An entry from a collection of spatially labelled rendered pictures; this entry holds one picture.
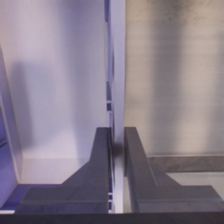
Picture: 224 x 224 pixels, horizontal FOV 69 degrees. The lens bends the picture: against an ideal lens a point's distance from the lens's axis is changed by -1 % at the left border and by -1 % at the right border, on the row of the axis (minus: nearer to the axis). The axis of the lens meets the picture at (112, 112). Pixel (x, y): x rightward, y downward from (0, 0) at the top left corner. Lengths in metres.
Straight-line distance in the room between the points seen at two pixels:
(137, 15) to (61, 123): 0.20
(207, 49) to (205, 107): 0.09
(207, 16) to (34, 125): 0.31
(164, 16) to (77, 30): 0.12
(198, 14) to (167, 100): 0.13
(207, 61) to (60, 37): 0.22
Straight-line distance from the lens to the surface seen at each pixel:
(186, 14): 0.29
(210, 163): 0.38
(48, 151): 0.32
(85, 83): 0.27
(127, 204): 0.39
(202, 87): 0.30
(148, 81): 0.27
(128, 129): 0.15
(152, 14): 0.28
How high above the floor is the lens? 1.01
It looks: 73 degrees down
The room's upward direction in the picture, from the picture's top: 179 degrees clockwise
